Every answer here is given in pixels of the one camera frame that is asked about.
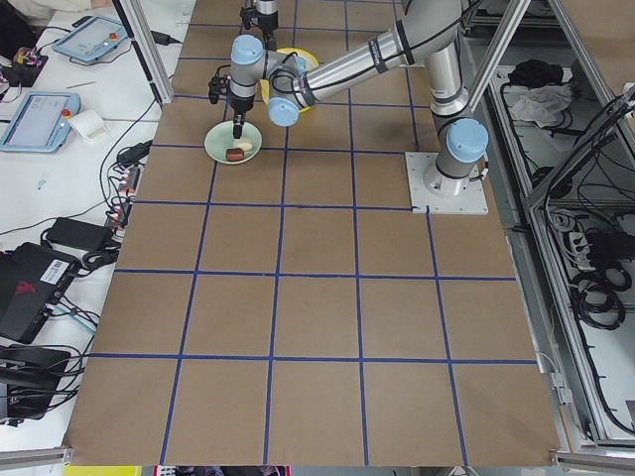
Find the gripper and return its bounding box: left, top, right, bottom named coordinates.
left=257, top=12, right=277, bottom=35
left=230, top=96, right=254, bottom=138

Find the yellow steamer layer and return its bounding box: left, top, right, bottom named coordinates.
left=259, top=48, right=319, bottom=105

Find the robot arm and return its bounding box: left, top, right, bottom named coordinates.
left=254, top=0, right=279, bottom=36
left=228, top=1, right=488, bottom=197

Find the light green plate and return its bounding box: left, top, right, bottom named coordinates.
left=204, top=121, right=262, bottom=165

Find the brown bun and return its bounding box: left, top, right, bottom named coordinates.
left=225, top=148, right=246, bottom=163

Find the white paper roll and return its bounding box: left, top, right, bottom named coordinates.
left=67, top=110, right=108, bottom=143

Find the teach pendant far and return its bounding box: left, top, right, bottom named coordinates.
left=52, top=16, right=128, bottom=63

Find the teach pendant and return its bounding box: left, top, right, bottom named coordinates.
left=1, top=91, right=81, bottom=154
left=52, top=16, right=128, bottom=63

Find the teach pendant near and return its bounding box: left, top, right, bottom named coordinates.
left=1, top=91, right=81, bottom=154

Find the black power adapter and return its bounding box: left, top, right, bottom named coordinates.
left=41, top=217, right=113, bottom=251

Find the black computer box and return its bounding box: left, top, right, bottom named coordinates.
left=1, top=242, right=81, bottom=344

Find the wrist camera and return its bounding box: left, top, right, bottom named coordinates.
left=240, top=6, right=257, bottom=30
left=208, top=74, right=230, bottom=105

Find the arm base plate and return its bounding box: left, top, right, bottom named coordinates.
left=405, top=152, right=488, bottom=215

